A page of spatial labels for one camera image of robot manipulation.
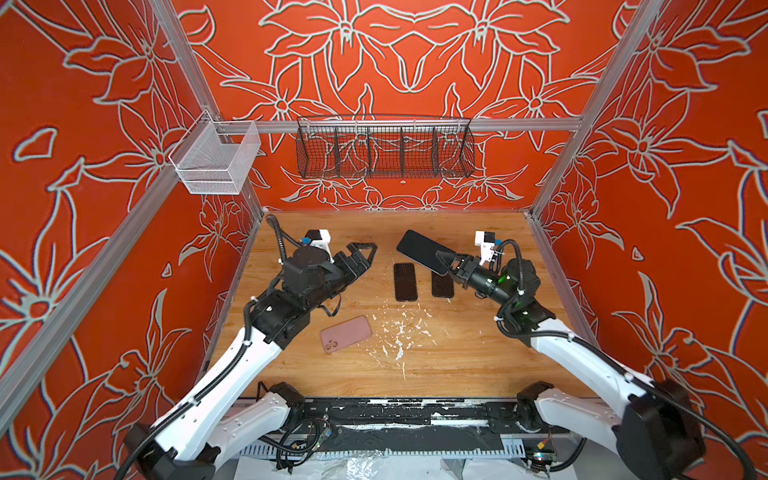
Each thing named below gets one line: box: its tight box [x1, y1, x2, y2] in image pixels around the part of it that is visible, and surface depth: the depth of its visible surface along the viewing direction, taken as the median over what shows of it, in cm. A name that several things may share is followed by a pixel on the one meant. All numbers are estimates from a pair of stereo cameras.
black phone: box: [394, 262, 418, 302], surface depth 99 cm
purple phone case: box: [396, 230, 455, 276], surface depth 74 cm
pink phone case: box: [320, 315, 373, 354], surface depth 90 cm
